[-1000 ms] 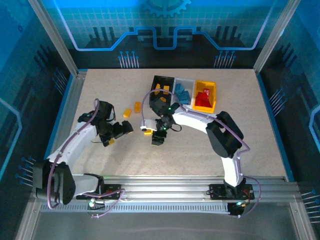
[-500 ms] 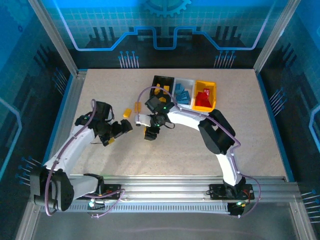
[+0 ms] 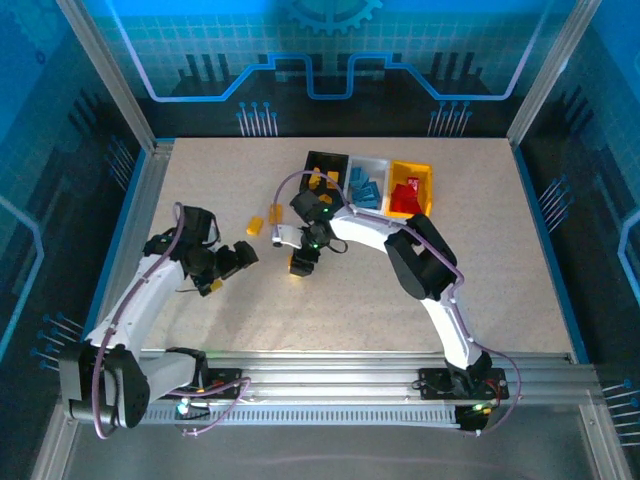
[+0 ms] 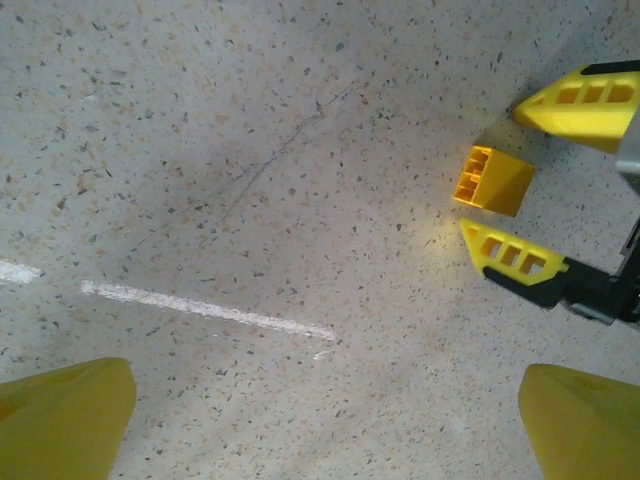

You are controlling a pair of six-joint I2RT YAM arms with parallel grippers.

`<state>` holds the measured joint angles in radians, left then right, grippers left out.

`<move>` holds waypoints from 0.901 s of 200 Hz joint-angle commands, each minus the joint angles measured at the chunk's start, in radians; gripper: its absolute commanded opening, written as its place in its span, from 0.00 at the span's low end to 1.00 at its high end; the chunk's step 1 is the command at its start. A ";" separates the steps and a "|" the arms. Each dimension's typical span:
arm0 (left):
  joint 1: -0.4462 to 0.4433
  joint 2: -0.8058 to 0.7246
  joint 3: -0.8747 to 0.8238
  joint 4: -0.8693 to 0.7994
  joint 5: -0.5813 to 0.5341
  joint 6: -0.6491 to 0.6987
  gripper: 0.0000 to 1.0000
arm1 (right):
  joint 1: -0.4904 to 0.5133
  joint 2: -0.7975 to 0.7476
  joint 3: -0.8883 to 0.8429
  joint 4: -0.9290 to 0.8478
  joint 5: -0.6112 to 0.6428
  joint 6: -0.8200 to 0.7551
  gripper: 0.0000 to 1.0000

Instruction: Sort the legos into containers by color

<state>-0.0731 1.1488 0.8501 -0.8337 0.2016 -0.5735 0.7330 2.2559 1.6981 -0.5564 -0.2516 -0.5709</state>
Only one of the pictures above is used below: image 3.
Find aluminium frame post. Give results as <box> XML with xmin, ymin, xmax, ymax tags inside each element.
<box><xmin>506</xmin><ymin>0</ymin><xmax>604</xmax><ymax>146</ymax></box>
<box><xmin>53</xmin><ymin>0</ymin><xmax>161</xmax><ymax>154</ymax></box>

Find yellow plastic bin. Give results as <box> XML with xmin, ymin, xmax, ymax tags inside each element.
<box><xmin>384</xmin><ymin>159</ymin><xmax>435</xmax><ymax>220</ymax></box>

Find small LED control board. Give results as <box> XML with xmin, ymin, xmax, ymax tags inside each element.
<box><xmin>173</xmin><ymin>394</ymin><xmax>214</xmax><ymax>437</ymax></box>
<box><xmin>455</xmin><ymin>402</ymin><xmax>496</xmax><ymax>435</ymax></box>

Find blue printed backdrop panel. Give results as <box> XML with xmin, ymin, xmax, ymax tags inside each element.
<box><xmin>79</xmin><ymin>0</ymin><xmax>556</xmax><ymax>139</ymax></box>

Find aluminium side rail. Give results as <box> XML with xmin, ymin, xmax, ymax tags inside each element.
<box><xmin>84</xmin><ymin>139</ymin><xmax>175</xmax><ymax>364</ymax></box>

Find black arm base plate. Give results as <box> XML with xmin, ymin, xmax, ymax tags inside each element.
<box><xmin>417</xmin><ymin>367</ymin><xmax>510</xmax><ymax>401</ymax></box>
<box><xmin>199</xmin><ymin>368</ymin><xmax>251</xmax><ymax>401</ymax></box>

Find white plastic bin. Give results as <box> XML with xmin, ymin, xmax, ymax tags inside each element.
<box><xmin>344</xmin><ymin>155</ymin><xmax>393</xmax><ymax>218</ymax></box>

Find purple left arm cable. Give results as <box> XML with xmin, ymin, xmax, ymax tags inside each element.
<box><xmin>92</xmin><ymin>202</ymin><xmax>251</xmax><ymax>441</ymax></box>

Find black plastic bin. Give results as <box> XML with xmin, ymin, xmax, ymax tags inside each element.
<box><xmin>298</xmin><ymin>150</ymin><xmax>350</xmax><ymax>204</ymax></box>

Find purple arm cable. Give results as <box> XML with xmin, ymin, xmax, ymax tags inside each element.
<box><xmin>275</xmin><ymin>170</ymin><xmax>524</xmax><ymax>437</ymax></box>
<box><xmin>92</xmin><ymin>202</ymin><xmax>251</xmax><ymax>441</ymax></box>

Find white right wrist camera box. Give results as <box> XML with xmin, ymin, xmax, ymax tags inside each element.
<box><xmin>271</xmin><ymin>224</ymin><xmax>303</xmax><ymax>248</ymax></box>

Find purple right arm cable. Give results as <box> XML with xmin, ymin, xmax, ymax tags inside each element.
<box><xmin>275</xmin><ymin>170</ymin><xmax>524</xmax><ymax>437</ymax></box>

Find aluminium frame rail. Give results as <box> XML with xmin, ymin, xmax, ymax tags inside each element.
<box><xmin>62</xmin><ymin>349</ymin><xmax>601</xmax><ymax>409</ymax></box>

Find slotted grey cable duct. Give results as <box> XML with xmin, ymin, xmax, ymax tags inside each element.
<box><xmin>144</xmin><ymin>405</ymin><xmax>464</xmax><ymax>427</ymax></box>

